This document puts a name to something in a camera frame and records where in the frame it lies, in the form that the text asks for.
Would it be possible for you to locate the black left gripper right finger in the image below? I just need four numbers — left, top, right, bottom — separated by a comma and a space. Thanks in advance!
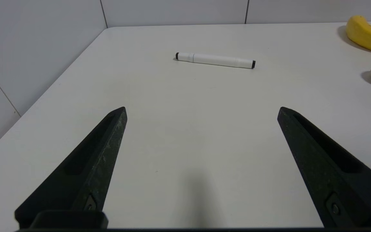
277, 107, 371, 229

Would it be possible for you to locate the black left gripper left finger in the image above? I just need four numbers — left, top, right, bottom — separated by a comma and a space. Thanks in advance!
14, 107, 128, 226

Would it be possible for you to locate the yellow banana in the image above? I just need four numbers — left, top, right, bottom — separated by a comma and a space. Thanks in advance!
346, 15, 371, 54

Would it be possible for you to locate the white marker with black ends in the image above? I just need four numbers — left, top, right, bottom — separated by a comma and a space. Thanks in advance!
175, 52, 256, 69

